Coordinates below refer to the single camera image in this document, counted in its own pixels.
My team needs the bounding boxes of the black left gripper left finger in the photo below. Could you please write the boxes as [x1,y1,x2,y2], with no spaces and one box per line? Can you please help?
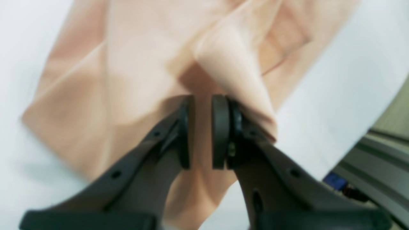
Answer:
[19,96,195,230]

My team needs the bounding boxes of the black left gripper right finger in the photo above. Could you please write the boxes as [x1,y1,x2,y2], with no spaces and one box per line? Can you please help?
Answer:
[212,95,392,230]

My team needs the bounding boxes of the peach T-shirt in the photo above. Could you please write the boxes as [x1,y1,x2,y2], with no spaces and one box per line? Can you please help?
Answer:
[22,0,358,230]

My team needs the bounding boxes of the aluminium frame rail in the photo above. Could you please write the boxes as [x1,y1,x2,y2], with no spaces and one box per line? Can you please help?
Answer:
[334,80,409,230]

